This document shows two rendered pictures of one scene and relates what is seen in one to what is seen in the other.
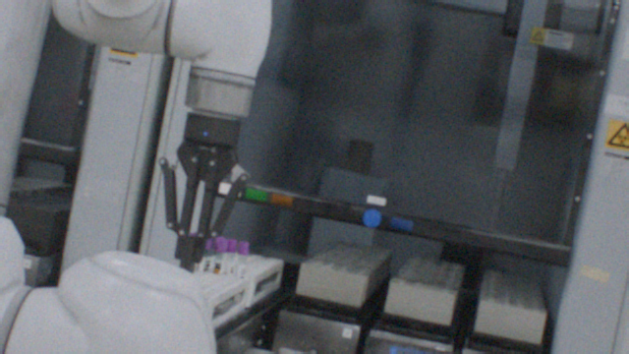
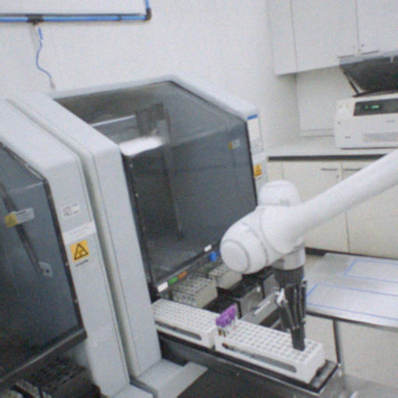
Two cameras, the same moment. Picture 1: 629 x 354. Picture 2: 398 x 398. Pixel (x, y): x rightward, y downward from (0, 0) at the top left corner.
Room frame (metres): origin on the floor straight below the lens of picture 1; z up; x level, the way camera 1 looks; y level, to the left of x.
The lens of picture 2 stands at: (1.33, 1.12, 1.58)
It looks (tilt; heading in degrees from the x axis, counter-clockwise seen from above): 14 degrees down; 305
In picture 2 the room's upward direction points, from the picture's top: 9 degrees counter-clockwise
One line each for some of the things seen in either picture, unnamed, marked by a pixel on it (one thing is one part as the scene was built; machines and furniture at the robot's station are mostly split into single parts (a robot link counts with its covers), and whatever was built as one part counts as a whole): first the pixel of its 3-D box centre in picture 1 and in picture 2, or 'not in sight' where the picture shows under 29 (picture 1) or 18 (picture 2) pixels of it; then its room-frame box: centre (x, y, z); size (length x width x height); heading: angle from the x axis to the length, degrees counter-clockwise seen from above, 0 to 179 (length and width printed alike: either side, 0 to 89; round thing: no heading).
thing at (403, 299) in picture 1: (420, 305); (229, 277); (2.19, -0.22, 0.85); 0.12 x 0.02 x 0.06; 81
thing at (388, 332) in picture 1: (420, 327); (187, 283); (2.42, -0.26, 0.78); 0.73 x 0.14 x 0.09; 172
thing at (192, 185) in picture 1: (190, 196); (291, 307); (1.78, 0.15, 0.99); 0.04 x 0.01 x 0.11; 172
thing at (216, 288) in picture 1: (195, 301); (267, 349); (1.88, 0.13, 0.83); 0.30 x 0.10 x 0.06; 172
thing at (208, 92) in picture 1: (218, 94); (286, 253); (1.78, 0.14, 1.13); 0.09 x 0.09 x 0.06
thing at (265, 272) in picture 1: (238, 280); (183, 322); (2.19, 0.08, 0.83); 0.30 x 0.10 x 0.06; 172
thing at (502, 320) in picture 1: (509, 324); not in sight; (2.17, -0.38, 0.85); 0.12 x 0.02 x 0.06; 81
